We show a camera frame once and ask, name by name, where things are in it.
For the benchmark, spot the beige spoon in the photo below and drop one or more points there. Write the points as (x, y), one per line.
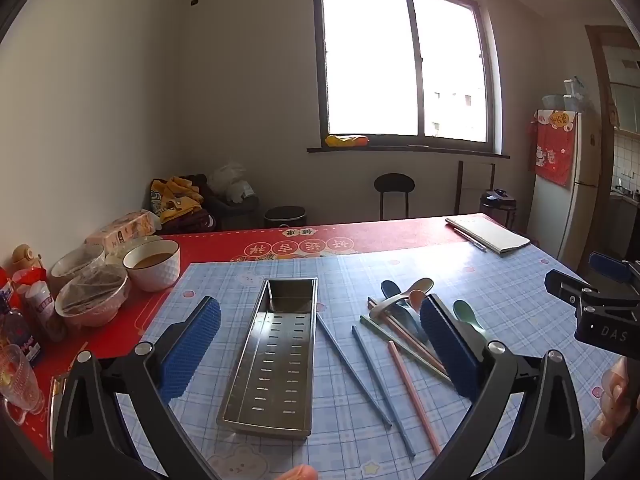
(422, 285)

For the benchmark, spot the dark blue spoon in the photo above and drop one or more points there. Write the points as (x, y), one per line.
(390, 288)

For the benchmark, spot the clear plastic box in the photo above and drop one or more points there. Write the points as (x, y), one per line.
(574, 92)

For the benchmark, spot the green chopstick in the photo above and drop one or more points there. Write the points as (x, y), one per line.
(400, 346)

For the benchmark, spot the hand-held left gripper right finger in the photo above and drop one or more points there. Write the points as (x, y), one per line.
(447, 345)

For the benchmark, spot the red snack packet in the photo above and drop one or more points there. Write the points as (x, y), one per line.
(30, 276)

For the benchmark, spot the pink chopstick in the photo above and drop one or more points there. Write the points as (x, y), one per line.
(400, 331)
(415, 400)

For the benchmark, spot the plastic wrapped white bowl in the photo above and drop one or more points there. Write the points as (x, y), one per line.
(75, 262)

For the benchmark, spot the black round stool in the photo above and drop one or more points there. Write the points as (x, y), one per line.
(394, 183)

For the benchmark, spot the person's left hand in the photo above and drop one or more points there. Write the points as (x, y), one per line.
(300, 474)

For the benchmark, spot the pink spoon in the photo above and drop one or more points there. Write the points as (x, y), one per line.
(415, 300)

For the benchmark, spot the red printed cloth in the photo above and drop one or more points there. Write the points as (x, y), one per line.
(552, 160)

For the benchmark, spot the wooden door frame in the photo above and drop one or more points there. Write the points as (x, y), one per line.
(597, 110)

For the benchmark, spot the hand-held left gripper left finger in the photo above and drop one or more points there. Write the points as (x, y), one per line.
(192, 345)

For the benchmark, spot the dark grey seat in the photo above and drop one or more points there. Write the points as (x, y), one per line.
(240, 212)

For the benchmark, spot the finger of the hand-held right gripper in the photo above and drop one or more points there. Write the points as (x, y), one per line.
(607, 266)
(565, 285)

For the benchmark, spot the green spoon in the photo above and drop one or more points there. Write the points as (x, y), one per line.
(462, 310)

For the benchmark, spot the yellow and maroon clothes pile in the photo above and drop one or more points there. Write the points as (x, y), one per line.
(175, 200)

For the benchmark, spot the person's right hand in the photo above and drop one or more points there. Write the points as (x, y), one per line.
(612, 400)

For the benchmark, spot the orange tissue pack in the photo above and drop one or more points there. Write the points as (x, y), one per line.
(125, 230)

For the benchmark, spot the dark pen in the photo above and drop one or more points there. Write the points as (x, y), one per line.
(470, 239)

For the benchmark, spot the black electric cooker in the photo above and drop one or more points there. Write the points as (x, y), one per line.
(497, 200)

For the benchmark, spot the yellow cloth bundle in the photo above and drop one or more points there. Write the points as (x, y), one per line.
(345, 141)

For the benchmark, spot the clear plastic bag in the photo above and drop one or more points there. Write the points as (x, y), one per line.
(227, 180)

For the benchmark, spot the dark framed window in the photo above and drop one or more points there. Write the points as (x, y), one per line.
(370, 60)

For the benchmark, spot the beige cartoon water bottle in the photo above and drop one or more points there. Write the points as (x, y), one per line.
(24, 257)

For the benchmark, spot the small clear liquor bottle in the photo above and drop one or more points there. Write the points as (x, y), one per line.
(20, 335)

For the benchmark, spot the plastic wrapped pink bowl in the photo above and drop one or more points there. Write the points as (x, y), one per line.
(95, 310)

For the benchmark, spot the white pouch packet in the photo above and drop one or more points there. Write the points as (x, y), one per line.
(42, 307)

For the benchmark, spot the white refrigerator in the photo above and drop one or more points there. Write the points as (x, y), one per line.
(580, 210)

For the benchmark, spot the red printed tablecloth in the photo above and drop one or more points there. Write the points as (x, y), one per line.
(225, 245)

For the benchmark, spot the stainless steel utensil tray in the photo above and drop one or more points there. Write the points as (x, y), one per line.
(272, 360)

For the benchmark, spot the white textured soup bowl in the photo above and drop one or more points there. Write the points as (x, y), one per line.
(155, 275)

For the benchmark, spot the black trash bin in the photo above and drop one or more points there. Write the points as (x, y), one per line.
(285, 216)

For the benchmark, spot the white notebook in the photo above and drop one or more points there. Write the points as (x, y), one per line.
(492, 235)

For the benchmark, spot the dark metal frame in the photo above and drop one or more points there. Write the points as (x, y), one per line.
(457, 185)

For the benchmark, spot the clear plastic bowl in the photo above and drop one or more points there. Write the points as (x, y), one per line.
(552, 102)

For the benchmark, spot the embossed glass cup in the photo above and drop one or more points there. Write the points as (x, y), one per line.
(17, 385)

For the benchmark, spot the blue plaid table mat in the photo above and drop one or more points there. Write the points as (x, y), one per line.
(500, 300)

